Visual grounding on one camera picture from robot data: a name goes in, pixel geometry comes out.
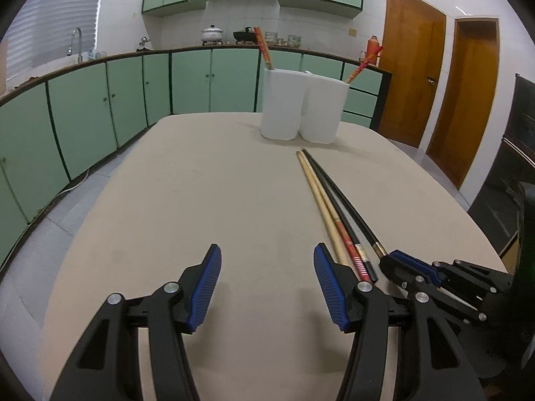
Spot metal kitchen faucet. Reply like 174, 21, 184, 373
68, 27, 85, 64

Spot white cooking pot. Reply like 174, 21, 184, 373
201, 25, 225, 45

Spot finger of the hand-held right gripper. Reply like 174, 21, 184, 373
378, 255, 489, 323
391, 249, 513, 298

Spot red patterned chopstick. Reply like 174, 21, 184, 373
256, 27, 276, 70
253, 27, 272, 70

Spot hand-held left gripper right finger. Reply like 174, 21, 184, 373
313, 242, 488, 401

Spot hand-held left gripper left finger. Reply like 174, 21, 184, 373
49, 243, 222, 401

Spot black wok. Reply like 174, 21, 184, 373
232, 27, 258, 45

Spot dark cabinet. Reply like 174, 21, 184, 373
467, 73, 535, 260

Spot black chopstick with red band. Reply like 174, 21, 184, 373
301, 149, 378, 283

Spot white two-compartment utensil holder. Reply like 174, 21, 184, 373
260, 67, 350, 143

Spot black chopstick with gold band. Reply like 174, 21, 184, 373
303, 149, 387, 257

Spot white window blinds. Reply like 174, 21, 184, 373
2, 0, 107, 93

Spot orange thermos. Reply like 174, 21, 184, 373
366, 35, 382, 66

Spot green kitchen base cabinet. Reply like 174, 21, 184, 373
0, 51, 173, 278
170, 45, 394, 133

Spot brown wooden door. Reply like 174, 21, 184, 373
426, 16, 501, 191
378, 0, 447, 149

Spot red-handled wooden chopstick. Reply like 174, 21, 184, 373
345, 50, 381, 83
346, 46, 384, 84

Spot white floor cable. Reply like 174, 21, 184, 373
58, 167, 91, 195

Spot light bamboo chopstick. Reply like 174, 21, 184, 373
296, 151, 347, 266
299, 151, 357, 277

